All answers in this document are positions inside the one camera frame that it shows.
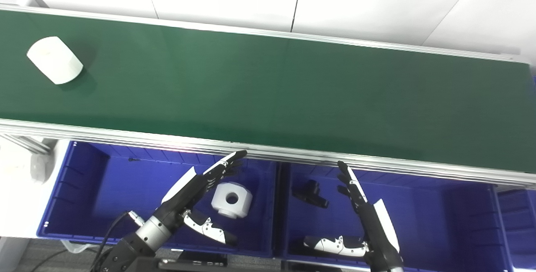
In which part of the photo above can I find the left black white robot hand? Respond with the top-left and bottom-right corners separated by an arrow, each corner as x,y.
157,150 -> 248,247

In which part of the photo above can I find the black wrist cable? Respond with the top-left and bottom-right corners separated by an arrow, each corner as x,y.
90,211 -> 135,272

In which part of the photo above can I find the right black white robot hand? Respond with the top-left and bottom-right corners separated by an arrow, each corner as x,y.
302,161 -> 405,272

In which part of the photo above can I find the black robot body plate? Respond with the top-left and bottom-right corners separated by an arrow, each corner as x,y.
157,251 -> 229,272

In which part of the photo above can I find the white cylindrical part with hole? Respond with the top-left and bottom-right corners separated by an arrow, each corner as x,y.
26,36 -> 84,85
211,182 -> 253,219
30,153 -> 53,183

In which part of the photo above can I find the black bracket part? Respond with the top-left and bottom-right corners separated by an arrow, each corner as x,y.
292,180 -> 330,209

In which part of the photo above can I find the thin black floor cable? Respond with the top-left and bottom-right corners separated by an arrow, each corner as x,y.
23,248 -> 72,272

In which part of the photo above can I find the green conveyor belt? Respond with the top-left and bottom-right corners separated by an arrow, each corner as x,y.
0,4 -> 536,191
0,10 -> 536,174

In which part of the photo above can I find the aluminium conveyor leg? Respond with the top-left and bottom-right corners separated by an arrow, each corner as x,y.
0,134 -> 53,155

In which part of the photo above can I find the blue plastic bin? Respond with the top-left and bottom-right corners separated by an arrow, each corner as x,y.
276,161 -> 514,272
496,188 -> 536,272
37,140 -> 279,258

